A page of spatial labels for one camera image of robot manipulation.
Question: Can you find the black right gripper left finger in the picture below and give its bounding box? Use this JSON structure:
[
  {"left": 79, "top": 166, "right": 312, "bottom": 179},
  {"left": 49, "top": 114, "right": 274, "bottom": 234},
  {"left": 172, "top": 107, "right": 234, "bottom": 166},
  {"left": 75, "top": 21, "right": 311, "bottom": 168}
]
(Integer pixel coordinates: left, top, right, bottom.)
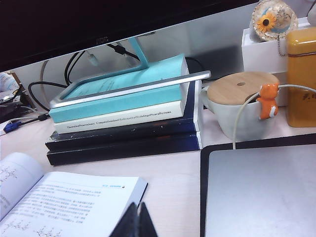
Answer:
[{"left": 110, "top": 202, "right": 139, "bottom": 237}]

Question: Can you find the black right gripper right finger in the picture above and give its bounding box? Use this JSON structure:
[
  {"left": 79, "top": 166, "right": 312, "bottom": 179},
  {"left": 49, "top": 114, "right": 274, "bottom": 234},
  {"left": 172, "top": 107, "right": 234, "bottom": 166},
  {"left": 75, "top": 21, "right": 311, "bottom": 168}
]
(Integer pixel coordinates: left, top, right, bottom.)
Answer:
[{"left": 137, "top": 202, "right": 158, "bottom": 237}]

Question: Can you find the blue cover textbook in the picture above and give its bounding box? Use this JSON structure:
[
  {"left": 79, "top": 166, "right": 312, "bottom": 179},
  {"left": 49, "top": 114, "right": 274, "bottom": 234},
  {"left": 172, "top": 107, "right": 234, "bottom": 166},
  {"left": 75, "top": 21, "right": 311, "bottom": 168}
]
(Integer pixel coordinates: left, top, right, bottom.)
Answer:
[{"left": 0, "top": 152, "right": 149, "bottom": 237}]

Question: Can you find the worn navy hardcover book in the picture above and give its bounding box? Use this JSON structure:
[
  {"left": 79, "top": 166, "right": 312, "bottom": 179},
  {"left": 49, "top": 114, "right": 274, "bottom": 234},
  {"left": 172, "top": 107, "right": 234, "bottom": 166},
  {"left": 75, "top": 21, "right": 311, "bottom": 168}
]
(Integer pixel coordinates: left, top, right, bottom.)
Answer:
[{"left": 44, "top": 79, "right": 200, "bottom": 151}]

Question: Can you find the white book with spine text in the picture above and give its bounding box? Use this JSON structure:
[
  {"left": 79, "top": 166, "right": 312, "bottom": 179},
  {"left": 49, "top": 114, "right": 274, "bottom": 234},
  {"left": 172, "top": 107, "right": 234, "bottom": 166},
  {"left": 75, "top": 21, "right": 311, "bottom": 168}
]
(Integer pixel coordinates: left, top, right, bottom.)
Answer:
[{"left": 51, "top": 98, "right": 185, "bottom": 135}]

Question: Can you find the teal paperback book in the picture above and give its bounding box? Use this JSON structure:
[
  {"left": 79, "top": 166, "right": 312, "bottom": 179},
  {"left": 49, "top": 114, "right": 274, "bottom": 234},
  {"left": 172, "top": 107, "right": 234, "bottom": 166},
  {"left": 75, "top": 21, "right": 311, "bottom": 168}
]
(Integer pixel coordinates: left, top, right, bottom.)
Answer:
[{"left": 48, "top": 53, "right": 190, "bottom": 124}]

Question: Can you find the silver laptop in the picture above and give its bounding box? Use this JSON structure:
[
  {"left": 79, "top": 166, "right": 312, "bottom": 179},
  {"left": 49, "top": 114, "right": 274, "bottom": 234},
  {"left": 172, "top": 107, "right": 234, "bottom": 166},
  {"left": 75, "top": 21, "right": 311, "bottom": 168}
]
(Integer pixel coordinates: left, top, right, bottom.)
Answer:
[{"left": 208, "top": 144, "right": 316, "bottom": 237}]

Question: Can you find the white ceramic mug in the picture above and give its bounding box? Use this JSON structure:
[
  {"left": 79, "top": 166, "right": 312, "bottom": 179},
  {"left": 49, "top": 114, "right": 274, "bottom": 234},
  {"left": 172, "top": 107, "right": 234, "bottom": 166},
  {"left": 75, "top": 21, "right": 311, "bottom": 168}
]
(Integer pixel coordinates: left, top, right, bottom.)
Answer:
[{"left": 200, "top": 85, "right": 279, "bottom": 143}]

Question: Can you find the blue VGA connector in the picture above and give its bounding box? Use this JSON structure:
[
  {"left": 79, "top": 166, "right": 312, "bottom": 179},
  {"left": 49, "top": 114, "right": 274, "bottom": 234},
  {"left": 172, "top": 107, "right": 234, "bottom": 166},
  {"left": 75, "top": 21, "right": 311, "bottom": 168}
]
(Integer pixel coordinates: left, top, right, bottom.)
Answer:
[{"left": 2, "top": 122, "right": 20, "bottom": 133}]

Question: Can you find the round wooden mug lid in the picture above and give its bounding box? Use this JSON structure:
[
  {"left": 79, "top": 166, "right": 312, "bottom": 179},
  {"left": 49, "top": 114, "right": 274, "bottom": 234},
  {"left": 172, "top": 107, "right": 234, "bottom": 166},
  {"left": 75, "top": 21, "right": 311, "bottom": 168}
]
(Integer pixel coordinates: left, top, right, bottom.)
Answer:
[{"left": 206, "top": 71, "right": 280, "bottom": 107}]

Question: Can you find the white hanging plug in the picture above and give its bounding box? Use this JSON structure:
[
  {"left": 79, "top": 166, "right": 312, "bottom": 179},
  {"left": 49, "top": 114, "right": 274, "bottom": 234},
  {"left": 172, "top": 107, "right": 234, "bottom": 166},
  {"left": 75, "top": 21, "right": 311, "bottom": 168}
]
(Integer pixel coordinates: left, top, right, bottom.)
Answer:
[{"left": 86, "top": 50, "right": 97, "bottom": 66}]

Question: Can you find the silver and teal monitor stand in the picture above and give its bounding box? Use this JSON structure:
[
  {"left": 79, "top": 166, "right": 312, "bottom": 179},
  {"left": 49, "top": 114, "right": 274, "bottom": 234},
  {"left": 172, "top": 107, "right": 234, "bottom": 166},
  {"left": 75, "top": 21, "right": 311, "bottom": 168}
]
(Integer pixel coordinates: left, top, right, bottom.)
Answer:
[{"left": 49, "top": 37, "right": 212, "bottom": 109}]

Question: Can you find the white labelled bottle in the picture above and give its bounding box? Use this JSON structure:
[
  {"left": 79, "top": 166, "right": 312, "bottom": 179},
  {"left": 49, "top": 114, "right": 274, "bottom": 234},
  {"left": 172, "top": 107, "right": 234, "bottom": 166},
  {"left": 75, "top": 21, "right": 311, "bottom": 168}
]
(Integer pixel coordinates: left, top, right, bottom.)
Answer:
[{"left": 0, "top": 73, "right": 19, "bottom": 92}]

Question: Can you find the white rectangular box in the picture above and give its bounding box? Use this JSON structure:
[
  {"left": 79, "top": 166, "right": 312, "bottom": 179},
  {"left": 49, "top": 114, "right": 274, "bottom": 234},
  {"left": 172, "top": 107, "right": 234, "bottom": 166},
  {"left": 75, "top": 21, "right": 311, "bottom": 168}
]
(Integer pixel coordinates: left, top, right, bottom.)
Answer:
[{"left": 241, "top": 17, "right": 316, "bottom": 75}]

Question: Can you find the black AOC computer monitor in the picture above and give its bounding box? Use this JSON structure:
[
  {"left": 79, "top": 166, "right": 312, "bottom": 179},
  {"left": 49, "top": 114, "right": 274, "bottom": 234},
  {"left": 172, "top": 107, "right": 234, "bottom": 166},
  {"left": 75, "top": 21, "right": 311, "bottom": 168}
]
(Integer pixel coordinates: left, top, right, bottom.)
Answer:
[{"left": 0, "top": 0, "right": 262, "bottom": 72}]

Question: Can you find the yellow tin canister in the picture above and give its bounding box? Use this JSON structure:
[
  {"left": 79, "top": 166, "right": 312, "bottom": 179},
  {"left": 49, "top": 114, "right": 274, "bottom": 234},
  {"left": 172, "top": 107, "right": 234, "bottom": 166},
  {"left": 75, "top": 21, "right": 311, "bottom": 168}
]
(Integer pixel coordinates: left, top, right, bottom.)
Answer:
[{"left": 285, "top": 26, "right": 316, "bottom": 128}]

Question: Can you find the white charging cable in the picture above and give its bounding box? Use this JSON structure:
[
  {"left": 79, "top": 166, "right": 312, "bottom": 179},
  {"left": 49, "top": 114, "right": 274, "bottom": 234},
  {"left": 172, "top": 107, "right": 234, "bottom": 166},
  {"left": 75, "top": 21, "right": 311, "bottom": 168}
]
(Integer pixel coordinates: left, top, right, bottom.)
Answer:
[{"left": 232, "top": 83, "right": 316, "bottom": 150}]

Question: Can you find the black looped cable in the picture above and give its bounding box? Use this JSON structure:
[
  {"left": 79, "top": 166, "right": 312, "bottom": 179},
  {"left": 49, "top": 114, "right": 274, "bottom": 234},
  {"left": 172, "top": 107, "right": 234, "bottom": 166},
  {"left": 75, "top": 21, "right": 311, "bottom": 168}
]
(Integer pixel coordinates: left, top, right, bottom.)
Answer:
[{"left": 27, "top": 81, "right": 71, "bottom": 112}]

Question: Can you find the black cable with ferrite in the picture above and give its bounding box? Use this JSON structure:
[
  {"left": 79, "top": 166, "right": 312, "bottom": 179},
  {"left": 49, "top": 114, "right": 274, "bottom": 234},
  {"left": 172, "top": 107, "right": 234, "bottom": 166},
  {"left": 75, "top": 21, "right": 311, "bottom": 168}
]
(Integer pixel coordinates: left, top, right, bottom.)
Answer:
[{"left": 108, "top": 43, "right": 139, "bottom": 62}]

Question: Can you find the grey monitor cable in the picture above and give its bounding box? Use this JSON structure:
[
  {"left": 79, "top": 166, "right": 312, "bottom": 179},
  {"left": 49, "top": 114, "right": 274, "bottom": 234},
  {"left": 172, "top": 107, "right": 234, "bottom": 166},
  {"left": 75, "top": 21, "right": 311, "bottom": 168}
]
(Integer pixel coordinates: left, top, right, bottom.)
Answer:
[{"left": 40, "top": 60, "right": 50, "bottom": 84}]

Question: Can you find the orange cat cable holder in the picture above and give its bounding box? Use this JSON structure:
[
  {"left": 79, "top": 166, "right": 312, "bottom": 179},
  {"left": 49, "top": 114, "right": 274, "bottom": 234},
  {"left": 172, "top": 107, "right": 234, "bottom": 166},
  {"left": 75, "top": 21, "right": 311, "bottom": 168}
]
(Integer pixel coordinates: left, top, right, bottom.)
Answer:
[{"left": 256, "top": 83, "right": 280, "bottom": 121}]

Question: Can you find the metal ball chain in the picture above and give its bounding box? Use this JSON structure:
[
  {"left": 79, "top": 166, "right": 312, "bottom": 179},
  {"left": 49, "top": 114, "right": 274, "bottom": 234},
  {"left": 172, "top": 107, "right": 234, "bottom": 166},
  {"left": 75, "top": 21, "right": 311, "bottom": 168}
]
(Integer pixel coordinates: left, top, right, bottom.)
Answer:
[{"left": 276, "top": 33, "right": 287, "bottom": 57}]

